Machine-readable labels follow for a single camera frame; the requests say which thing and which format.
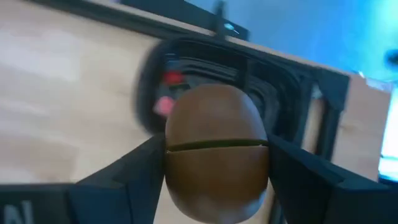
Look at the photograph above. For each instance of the large red toy strawberry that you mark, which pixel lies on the large red toy strawberry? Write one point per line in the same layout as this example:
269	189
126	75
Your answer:
173	77

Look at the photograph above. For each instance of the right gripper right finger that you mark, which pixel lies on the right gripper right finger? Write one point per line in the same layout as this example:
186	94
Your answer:
295	186

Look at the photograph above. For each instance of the black plastic tupperware container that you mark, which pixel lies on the black plastic tupperware container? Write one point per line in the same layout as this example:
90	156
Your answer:
217	65

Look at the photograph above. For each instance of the brown toy kiwi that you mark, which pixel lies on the brown toy kiwi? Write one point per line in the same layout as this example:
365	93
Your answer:
214	149

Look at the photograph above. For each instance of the pink toy berry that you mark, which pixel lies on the pink toy berry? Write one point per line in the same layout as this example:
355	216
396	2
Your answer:
163	105

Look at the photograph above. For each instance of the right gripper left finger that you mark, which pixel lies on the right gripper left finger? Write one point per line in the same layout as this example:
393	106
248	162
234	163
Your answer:
136	186

